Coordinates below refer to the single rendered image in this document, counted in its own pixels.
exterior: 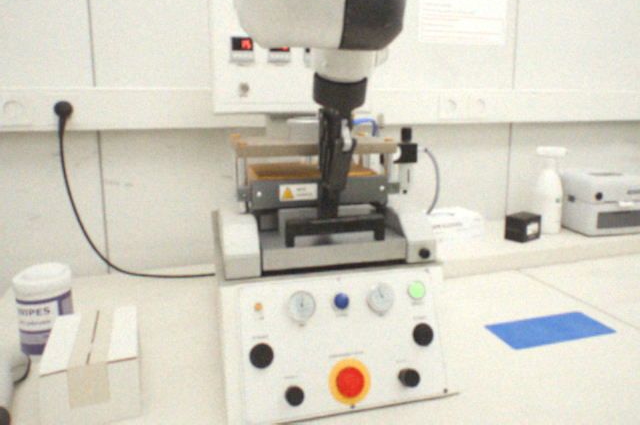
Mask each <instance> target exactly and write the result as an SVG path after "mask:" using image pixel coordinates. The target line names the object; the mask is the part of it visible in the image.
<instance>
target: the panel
mask: <svg viewBox="0 0 640 425"><path fill-rule="evenodd" d="M380 282H383V283H386V284H388V285H389V286H390V287H391V288H392V291H393V293H394V302H393V304H392V306H391V307H390V308H389V309H387V310H384V312H379V310H375V309H373V308H372V307H371V306H370V305H369V304H368V301H367V292H368V290H369V287H370V286H371V285H373V284H375V283H380ZM416 282H417V283H420V284H422V285H423V286H424V294H423V296H420V297H414V296H413V295H412V294H411V285H412V284H413V283H416ZM298 291H305V292H308V293H309V294H311V295H312V296H313V297H314V298H315V301H316V309H315V313H314V314H313V316H312V317H311V318H308V319H306V320H296V319H294V318H292V317H291V316H290V314H289V313H287V309H286V303H287V299H289V298H290V296H291V295H292V294H294V293H295V292H298ZM339 293H344V294H346V295H347V296H348V298H349V304H348V306H347V307H346V308H345V309H339V308H337V307H336V305H335V303H334V299H335V296H336V295H337V294H339ZM235 294H236V313H237V330H238V349H239V368H240V386H241V405H243V422H244V425H267V424H273V423H279V422H285V421H292V420H298V419H304V418H311V417H317V416H323V415H329V414H336V413H342V412H348V411H354V410H361V409H367V408H372V407H379V406H385V405H391V404H397V403H404V401H410V400H416V399H423V398H429V397H435V396H441V395H448V394H451V392H450V385H449V378H448V372H447V365H446V359H445V352H443V345H442V339H441V332H440V325H439V319H438V313H437V305H436V299H435V293H434V285H433V279H432V273H431V266H423V268H411V269H401V270H389V271H379V272H367V273H356V274H345V275H334V276H322V277H312V278H300V279H290V280H278V281H267V282H256V283H245V284H235ZM419 325H428V326H430V327H431V328H432V330H433V340H432V341H431V343H429V344H420V343H418V342H417V340H416V339H415V329H416V328H417V327H418V326H419ZM259 345H266V346H268V347H269V348H270V349H271V350H272V353H273V358H272V361H271V363H270V364H269V365H267V366H264V367H258V366H256V365H255V364H254V363H253V361H252V352H253V350H254V348H255V347H257V346H259ZM350 366H351V367H356V368H358V369H359V370H361V371H362V373H363V375H364V378H365V386H364V389H363V391H362V392H361V393H360V394H359V395H358V396H354V397H347V396H344V395H343V394H341V393H340V392H339V390H338V388H337V376H338V374H339V372H340V371H341V370H342V369H343V368H345V367H350ZM405 368H411V369H415V370H417V371H418V373H419V375H420V382H419V384H418V386H417V387H415V388H409V387H406V386H404V385H403V384H402V383H401V381H400V380H398V377H397V376H398V373H400V370H403V369H405ZM292 385H296V386H299V387H300V388H301V389H302V390H303V391H304V395H305V396H304V400H303V403H302V404H301V405H300V406H298V407H292V406H290V405H289V404H288V403H286V401H285V399H284V392H285V390H286V388H288V387H290V386H292Z"/></svg>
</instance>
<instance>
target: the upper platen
mask: <svg viewBox="0 0 640 425"><path fill-rule="evenodd" d="M248 166H249V177H250V179H249V185H250V187H251V182H250V181H251V180H271V179H296V177H320V173H321V171H319V170H318V156H313V157H299V162H289V163H257V164H248ZM371 174H378V172H376V171H374V170H371V169H369V168H367V167H364V166H362V165H359V164H357V163H354V162H351V164H350V168H349V173H348V175H371Z"/></svg>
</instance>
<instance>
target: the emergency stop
mask: <svg viewBox="0 0 640 425"><path fill-rule="evenodd" d="M364 386H365V378H364V375H363V373H362V371H361V370H359V369H358V368H356V367H351V366H350V367H345V368H343V369H342V370H341V371H340V372H339V374H338V376H337V388H338V390H339V392H340V393H341V394H343V395H344V396H347V397H354V396H358V395H359V394H360V393H361V392H362V391H363V389H364Z"/></svg>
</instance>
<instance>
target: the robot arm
mask: <svg viewBox="0 0 640 425"><path fill-rule="evenodd" d="M406 3H407V0H235V5H236V11H237V18H238V22H239V27H240V28H242V29H243V30H244V31H245V32H246V33H247V35H248V36H250V37H251V38H252V39H253V41H254V42H255V43H256V44H257V45H258V46H259V47H261V48H262V49H272V48H308V49H311V54H309V68H311V69H312V71H315V73H314V77H313V93H312V98H313V100H314V101H315V102H316V103H317V104H318V105H320V106H323V107H319V108H318V118H319V141H318V170H319V171H321V173H320V179H321V181H320V187H319V199H318V212H317V217H325V216H338V212H339V203H340V193H341V190H345V188H346V183H347V177H348V173H349V168H350V164H351V159H352V154H353V151H354V149H356V146H357V144H358V141H357V139H356V138H350V132H351V130H352V128H353V119H352V118H351V113H352V111H354V109H356V108H360V107H361V106H363V105H364V104H365V101H366V93H367V84H368V78H367V76H371V74H372V73H373V72H374V68H378V67H379V66H380V65H382V63H384V62H386V61H387V60H388V57H389V52H390V49H389V47H387V46H389V45H390V44H391V43H392V42H393V40H394V39H395V38H396V37H397V36H398V35H399V34H401V33H402V31H403V29H404V16H405V10H406Z"/></svg>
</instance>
